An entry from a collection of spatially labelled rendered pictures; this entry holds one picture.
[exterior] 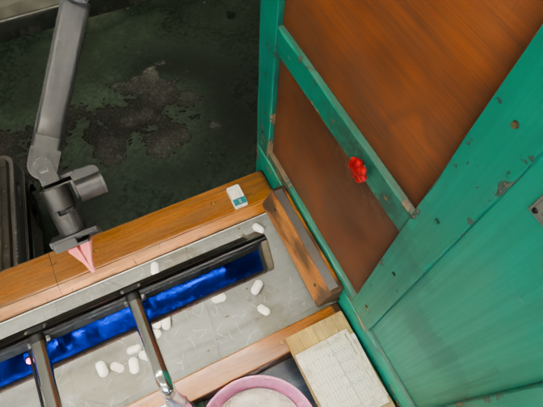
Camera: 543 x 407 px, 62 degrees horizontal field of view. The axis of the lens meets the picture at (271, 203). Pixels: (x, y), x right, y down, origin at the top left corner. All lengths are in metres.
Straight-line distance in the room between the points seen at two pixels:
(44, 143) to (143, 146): 1.31
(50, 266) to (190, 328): 0.37
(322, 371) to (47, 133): 0.77
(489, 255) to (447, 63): 0.23
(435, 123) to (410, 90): 0.05
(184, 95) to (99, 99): 0.43
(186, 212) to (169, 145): 1.11
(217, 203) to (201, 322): 0.31
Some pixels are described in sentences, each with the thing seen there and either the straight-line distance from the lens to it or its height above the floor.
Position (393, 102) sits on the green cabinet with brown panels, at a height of 1.38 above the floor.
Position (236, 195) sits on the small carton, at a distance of 1.20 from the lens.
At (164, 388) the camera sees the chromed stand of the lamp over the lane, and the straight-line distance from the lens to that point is 0.73.
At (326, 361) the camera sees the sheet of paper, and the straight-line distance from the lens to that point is 1.08.
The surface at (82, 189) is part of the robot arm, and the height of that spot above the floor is 0.98.
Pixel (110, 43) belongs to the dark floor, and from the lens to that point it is 2.83.
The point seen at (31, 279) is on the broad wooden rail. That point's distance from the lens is 1.24.
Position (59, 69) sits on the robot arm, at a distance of 1.05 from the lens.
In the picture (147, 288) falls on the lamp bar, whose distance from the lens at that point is 0.77.
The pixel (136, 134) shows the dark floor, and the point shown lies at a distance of 2.36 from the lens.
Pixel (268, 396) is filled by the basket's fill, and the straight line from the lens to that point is 1.10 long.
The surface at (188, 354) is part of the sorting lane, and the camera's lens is 1.12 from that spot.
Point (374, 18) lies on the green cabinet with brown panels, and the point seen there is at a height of 1.45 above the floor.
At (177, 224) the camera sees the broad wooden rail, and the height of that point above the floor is 0.76.
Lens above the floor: 1.83
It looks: 61 degrees down
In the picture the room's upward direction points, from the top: 5 degrees clockwise
